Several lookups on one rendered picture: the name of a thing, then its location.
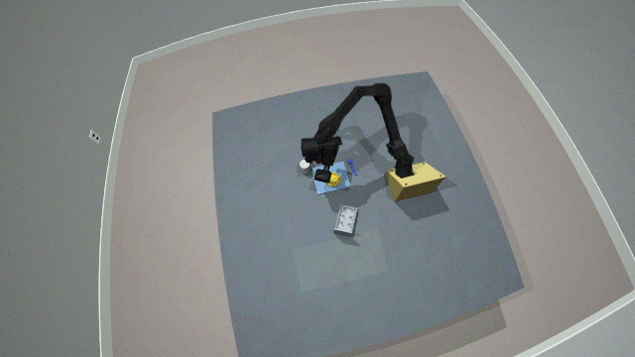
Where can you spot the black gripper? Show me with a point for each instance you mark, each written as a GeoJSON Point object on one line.
{"type": "Point", "coordinates": [325, 175]}

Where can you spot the light blue flat mat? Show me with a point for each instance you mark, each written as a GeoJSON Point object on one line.
{"type": "Point", "coordinates": [339, 168]}

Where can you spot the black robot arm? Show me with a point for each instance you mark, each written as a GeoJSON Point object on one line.
{"type": "Point", "coordinates": [325, 141]}

